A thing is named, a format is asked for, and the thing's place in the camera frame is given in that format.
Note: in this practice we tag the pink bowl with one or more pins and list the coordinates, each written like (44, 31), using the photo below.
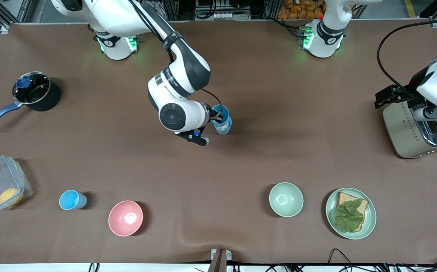
(125, 218)

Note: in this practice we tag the plain light blue cup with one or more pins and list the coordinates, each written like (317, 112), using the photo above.
(71, 200)
(225, 113)

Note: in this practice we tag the glass lid with blue knob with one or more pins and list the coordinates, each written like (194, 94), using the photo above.
(37, 88)

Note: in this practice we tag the orange snack bags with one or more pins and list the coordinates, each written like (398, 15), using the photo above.
(297, 9)

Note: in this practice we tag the blue cup with white inside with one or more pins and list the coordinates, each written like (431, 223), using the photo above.
(223, 129)

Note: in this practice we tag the orange food piece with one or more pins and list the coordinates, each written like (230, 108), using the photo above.
(10, 195)

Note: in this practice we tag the brown bread slice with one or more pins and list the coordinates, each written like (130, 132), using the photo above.
(345, 197)

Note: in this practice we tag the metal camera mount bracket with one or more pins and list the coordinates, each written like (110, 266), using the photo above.
(220, 260)

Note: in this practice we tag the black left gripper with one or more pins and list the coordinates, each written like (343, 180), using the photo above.
(414, 84)

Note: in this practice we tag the green lettuce leaf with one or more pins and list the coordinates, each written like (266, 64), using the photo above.
(348, 216)

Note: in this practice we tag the pale green bowl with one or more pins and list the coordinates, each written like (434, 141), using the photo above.
(286, 200)

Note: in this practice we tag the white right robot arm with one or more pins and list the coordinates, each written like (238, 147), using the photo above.
(173, 113)

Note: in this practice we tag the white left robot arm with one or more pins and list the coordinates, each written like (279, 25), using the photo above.
(326, 37)

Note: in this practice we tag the pale green plate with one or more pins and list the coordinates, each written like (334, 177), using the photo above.
(369, 219)

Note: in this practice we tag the beige and chrome toaster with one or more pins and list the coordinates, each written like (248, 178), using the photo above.
(399, 132)

